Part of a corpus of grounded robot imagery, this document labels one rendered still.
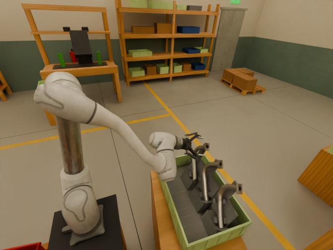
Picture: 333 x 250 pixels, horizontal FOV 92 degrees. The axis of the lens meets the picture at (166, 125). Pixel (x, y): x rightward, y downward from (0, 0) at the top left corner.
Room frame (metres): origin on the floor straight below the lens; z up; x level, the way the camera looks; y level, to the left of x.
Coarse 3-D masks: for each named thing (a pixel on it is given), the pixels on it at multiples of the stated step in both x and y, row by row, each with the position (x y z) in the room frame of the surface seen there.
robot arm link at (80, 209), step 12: (72, 192) 0.48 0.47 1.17; (84, 192) 0.48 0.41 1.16; (72, 204) 0.42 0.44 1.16; (84, 204) 0.43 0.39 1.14; (96, 204) 0.47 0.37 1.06; (72, 216) 0.38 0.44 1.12; (84, 216) 0.40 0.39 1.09; (96, 216) 0.44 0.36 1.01; (72, 228) 0.37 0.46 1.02; (84, 228) 0.38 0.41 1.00
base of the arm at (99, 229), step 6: (102, 210) 0.52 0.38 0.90; (102, 216) 0.49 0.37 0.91; (102, 222) 0.45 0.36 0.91; (66, 228) 0.41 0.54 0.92; (96, 228) 0.41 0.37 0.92; (102, 228) 0.42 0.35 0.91; (72, 234) 0.38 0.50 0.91; (78, 234) 0.37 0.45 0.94; (84, 234) 0.37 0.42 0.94; (90, 234) 0.38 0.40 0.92; (96, 234) 0.39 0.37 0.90; (102, 234) 0.39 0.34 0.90; (72, 240) 0.36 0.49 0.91; (78, 240) 0.36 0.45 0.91; (84, 240) 0.36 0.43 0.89
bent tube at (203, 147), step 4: (208, 144) 0.88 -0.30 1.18; (196, 148) 0.91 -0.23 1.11; (200, 148) 0.88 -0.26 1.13; (204, 148) 0.86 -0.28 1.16; (208, 148) 0.86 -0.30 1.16; (196, 152) 0.90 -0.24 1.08; (192, 160) 0.86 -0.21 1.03; (192, 164) 0.84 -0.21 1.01; (192, 168) 0.82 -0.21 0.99; (196, 172) 0.80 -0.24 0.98; (196, 176) 0.77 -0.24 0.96
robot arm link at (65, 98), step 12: (48, 84) 0.51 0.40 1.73; (60, 84) 0.56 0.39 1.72; (72, 84) 0.60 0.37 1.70; (36, 96) 0.48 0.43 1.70; (48, 96) 0.48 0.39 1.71; (60, 96) 0.50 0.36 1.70; (72, 96) 0.52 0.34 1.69; (84, 96) 0.56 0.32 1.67; (48, 108) 0.47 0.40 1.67; (60, 108) 0.48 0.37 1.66; (72, 108) 0.50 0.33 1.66; (84, 108) 0.52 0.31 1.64; (72, 120) 0.50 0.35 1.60; (84, 120) 0.51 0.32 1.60
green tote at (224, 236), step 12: (180, 156) 0.97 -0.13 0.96; (204, 156) 0.99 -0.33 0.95; (216, 180) 0.79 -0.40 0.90; (168, 192) 0.63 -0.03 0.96; (168, 204) 0.62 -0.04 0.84; (240, 216) 0.52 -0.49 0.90; (180, 228) 0.42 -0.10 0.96; (240, 228) 0.44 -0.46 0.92; (180, 240) 0.40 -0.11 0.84; (204, 240) 0.36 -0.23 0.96; (216, 240) 0.39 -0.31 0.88; (228, 240) 0.42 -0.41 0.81
